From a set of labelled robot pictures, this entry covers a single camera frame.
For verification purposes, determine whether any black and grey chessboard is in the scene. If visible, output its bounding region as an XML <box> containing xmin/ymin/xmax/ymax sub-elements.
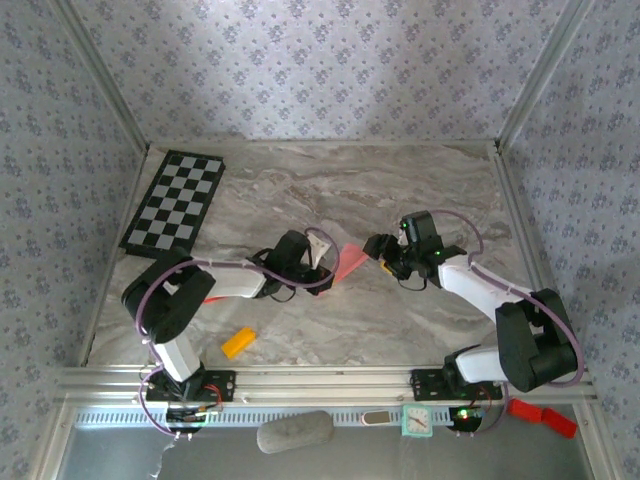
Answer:
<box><xmin>118</xmin><ymin>149</ymin><xmax>226</xmax><ymax>261</ymax></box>

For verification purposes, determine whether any aluminium side rail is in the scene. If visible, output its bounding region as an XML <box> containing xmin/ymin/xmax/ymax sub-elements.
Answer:
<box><xmin>492</xmin><ymin>144</ymin><xmax>570</xmax><ymax>364</ymax></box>

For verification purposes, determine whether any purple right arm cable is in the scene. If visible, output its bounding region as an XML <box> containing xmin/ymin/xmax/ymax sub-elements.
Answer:
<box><xmin>429</xmin><ymin>209</ymin><xmax>587</xmax><ymax>439</ymax></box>

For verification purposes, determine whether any aluminium frame rail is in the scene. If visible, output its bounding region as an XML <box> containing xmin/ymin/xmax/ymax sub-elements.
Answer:
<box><xmin>52</xmin><ymin>364</ymin><xmax>599</xmax><ymax>406</ymax></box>

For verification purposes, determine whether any aluminium frame post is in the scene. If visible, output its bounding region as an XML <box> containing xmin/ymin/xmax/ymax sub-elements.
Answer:
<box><xmin>496</xmin><ymin>0</ymin><xmax>595</xmax><ymax>152</ymax></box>
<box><xmin>47</xmin><ymin>0</ymin><xmax>151</xmax><ymax>157</ymax></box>

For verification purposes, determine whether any perforated metal cable tray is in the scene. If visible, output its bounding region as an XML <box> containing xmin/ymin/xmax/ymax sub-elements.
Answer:
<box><xmin>74</xmin><ymin>405</ymin><xmax>551</xmax><ymax>428</ymax></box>

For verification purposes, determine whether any yellow toy block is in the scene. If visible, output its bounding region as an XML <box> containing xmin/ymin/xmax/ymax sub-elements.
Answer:
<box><xmin>220</xmin><ymin>327</ymin><xmax>258</xmax><ymax>360</ymax></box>

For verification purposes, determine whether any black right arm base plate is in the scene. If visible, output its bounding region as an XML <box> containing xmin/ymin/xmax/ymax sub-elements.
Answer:
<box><xmin>410</xmin><ymin>368</ymin><xmax>503</xmax><ymax>402</ymax></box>

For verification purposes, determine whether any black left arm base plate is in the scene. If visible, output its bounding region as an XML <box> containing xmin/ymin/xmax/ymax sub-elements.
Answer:
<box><xmin>145</xmin><ymin>369</ymin><xmax>237</xmax><ymax>404</ymax></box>

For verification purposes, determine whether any grey stone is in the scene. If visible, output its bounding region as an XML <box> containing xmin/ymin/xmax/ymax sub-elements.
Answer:
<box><xmin>256</xmin><ymin>410</ymin><xmax>335</xmax><ymax>455</ymax></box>

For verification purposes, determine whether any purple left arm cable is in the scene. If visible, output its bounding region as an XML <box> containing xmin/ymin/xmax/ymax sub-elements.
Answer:
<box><xmin>134</xmin><ymin>227</ymin><xmax>342</xmax><ymax>441</ymax></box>

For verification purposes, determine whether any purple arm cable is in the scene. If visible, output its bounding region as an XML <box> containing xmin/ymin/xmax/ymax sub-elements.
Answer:
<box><xmin>134</xmin><ymin>227</ymin><xmax>342</xmax><ymax>441</ymax></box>
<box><xmin>429</xmin><ymin>209</ymin><xmax>587</xmax><ymax>439</ymax></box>

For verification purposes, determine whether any teal square clock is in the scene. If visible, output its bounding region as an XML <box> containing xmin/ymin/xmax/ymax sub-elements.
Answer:
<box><xmin>401</xmin><ymin>403</ymin><xmax>434</xmax><ymax>440</ymax></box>

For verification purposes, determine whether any red plastic object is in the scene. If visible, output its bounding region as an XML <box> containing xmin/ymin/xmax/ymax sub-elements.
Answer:
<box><xmin>507</xmin><ymin>398</ymin><xmax>579</xmax><ymax>440</ymax></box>

